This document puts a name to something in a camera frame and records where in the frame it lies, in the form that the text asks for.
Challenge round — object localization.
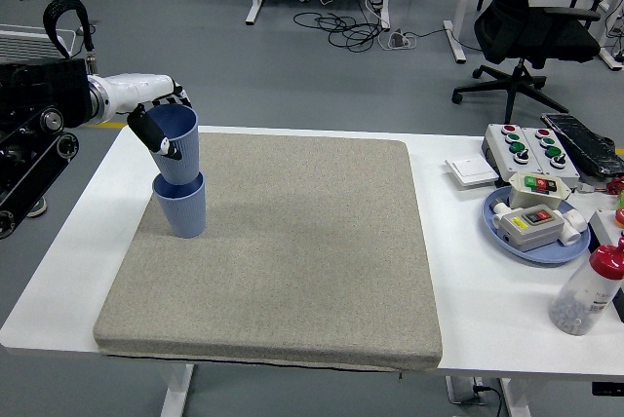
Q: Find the white plug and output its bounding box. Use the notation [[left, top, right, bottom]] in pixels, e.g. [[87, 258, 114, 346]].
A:
[[491, 197, 513, 229]]

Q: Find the white panel heater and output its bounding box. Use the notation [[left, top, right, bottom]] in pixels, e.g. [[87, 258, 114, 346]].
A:
[[0, 23, 79, 65]]

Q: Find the white plastic pipe fitting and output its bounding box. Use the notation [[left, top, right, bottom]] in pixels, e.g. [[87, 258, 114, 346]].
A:
[[558, 209, 590, 246]]

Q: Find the white four-button control box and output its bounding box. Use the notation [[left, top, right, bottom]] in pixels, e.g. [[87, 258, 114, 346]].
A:
[[521, 127, 581, 184], [482, 123, 543, 179]]

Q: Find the white box with orange button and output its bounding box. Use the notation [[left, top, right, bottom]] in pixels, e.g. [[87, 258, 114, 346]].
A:
[[588, 209, 624, 247]]

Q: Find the grey yellow-label switch box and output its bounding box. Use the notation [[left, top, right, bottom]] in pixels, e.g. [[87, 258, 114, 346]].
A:
[[495, 204, 566, 253]]

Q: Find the black control box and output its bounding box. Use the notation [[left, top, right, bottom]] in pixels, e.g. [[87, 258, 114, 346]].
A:
[[592, 380, 624, 397]]

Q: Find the white wall switch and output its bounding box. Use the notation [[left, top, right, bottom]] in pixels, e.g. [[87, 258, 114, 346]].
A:
[[445, 154, 501, 190]]

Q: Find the grey-brown mat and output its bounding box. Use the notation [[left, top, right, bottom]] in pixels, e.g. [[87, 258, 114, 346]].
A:
[[92, 132, 445, 373]]

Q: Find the blue ribbed cup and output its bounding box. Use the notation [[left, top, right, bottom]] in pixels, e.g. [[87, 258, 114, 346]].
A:
[[152, 171, 207, 239], [145, 103, 202, 185]]

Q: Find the red-capped clear screw bottle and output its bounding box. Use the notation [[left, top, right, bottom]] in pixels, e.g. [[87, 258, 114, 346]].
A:
[[549, 237, 624, 338]]

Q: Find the blue plate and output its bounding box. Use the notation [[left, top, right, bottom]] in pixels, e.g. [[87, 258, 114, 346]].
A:
[[482, 186, 593, 266]]

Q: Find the white table leg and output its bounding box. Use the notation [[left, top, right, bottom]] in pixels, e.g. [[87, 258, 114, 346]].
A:
[[496, 376, 526, 417], [159, 362, 195, 417]]

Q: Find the black floor cable bundle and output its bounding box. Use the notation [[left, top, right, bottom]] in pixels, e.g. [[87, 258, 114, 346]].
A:
[[292, 11, 386, 52]]

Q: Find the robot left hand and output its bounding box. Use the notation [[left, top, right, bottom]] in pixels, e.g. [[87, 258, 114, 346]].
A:
[[99, 73, 196, 161]]

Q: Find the white green-red switch box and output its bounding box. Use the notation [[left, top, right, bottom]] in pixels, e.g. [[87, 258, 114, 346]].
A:
[[508, 171, 572, 211]]

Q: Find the black office chair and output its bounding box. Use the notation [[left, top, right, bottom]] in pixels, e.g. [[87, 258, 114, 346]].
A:
[[451, 0, 603, 126]]

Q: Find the black keyboard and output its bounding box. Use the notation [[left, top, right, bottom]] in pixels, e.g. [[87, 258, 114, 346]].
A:
[[541, 112, 624, 178]]

